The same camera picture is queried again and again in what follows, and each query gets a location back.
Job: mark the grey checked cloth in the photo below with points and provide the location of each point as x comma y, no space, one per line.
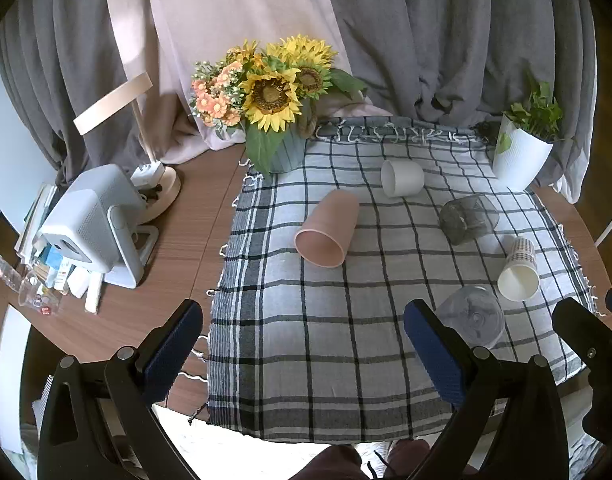
311,320

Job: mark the clear plastic cup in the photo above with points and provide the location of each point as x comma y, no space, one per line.
473,316

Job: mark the clear plastic bottle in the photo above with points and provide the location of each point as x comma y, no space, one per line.
3,267

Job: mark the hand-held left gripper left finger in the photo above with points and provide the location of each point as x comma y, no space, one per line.
172,357

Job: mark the stack of books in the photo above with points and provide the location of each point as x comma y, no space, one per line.
51,265

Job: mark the patterned paper cup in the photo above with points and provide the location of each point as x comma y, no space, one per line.
518,281

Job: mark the white desk lamp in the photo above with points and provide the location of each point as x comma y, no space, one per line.
113,102

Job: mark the grey transparent cup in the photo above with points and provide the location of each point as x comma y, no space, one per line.
466,220

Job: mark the green potted plant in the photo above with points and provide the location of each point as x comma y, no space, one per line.
533,110

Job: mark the sunflower bouquet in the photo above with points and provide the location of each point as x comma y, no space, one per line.
271,95

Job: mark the clear measuring cup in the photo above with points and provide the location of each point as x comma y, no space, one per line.
36,295

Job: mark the white power adapter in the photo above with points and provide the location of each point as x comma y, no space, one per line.
147,172

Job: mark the pink curtain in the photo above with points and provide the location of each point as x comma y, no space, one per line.
226,5

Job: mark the grey curtain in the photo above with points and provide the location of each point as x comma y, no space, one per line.
71,60
460,35

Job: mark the white cup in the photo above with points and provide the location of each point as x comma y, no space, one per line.
403,178

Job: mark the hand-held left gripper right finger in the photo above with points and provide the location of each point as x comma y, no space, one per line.
435,357

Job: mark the white fluffy rug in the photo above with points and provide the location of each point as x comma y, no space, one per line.
236,455

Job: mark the orange flower bouquet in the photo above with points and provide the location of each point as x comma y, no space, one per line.
218,95

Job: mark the white ribbed plant pot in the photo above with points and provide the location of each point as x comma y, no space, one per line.
518,160

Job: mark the grey ribbed vase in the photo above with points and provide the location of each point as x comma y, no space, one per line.
288,152

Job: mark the pink cup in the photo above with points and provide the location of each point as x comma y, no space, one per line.
331,225

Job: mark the person's leg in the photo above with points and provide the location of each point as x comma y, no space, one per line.
336,464
406,460

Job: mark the white projector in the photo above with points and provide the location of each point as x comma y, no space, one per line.
88,205

